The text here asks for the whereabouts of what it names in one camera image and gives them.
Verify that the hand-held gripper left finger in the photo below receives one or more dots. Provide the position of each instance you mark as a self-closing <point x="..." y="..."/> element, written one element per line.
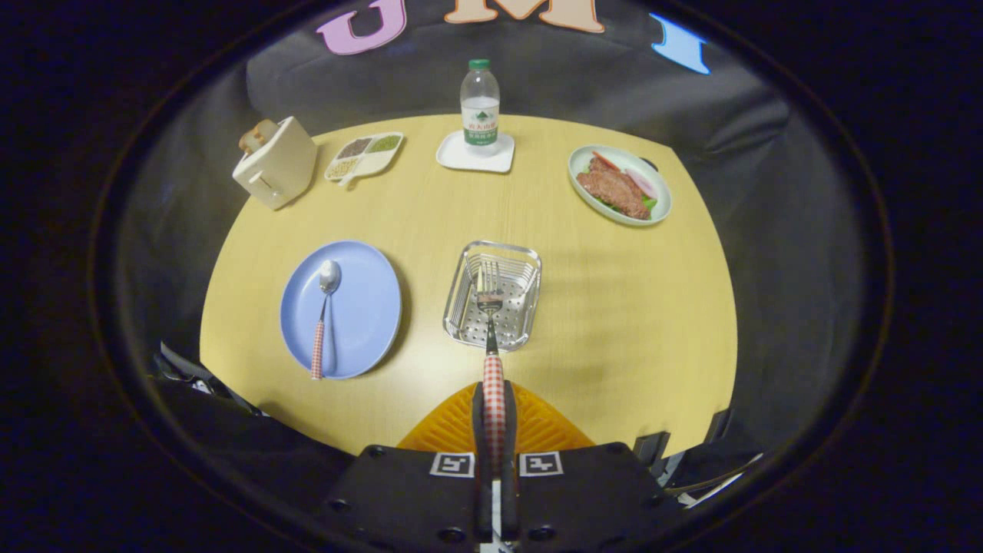
<point x="407" y="499"/>

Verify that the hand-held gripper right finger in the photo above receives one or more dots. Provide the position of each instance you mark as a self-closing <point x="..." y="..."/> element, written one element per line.
<point x="591" y="499"/>

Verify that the person's dark clothing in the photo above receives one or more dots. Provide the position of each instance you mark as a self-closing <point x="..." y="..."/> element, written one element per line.
<point x="253" y="445"/>

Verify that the blue round plate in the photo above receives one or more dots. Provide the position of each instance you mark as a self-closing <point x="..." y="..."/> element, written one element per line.
<point x="361" y="307"/>

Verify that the metal perforated basket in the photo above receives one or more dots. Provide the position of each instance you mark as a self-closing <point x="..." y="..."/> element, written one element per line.
<point x="518" y="307"/>

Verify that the brown meat steak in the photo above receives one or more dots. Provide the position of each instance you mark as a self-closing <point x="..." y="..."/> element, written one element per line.
<point x="610" y="188"/>

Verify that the pale green plate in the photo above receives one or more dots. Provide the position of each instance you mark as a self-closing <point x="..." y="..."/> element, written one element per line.
<point x="659" y="188"/>

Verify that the pink ham slice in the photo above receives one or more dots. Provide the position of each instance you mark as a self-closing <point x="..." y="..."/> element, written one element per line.
<point x="643" y="183"/>

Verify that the red tomato slice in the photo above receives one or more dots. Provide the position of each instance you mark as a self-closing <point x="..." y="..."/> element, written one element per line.
<point x="605" y="160"/>

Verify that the white divided dish with beans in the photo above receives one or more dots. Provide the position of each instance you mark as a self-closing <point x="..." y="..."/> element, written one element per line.
<point x="369" y="157"/>

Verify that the white square coaster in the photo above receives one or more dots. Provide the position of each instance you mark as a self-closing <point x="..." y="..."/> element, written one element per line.
<point x="461" y="157"/>

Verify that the cream toaster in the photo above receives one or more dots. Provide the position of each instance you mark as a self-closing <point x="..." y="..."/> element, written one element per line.
<point x="284" y="169"/>

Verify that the brown toast slice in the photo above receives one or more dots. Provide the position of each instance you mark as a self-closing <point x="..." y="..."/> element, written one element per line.
<point x="257" y="136"/>

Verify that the clear water bottle green cap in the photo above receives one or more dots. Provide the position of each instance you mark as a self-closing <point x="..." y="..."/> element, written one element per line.
<point x="480" y="107"/>

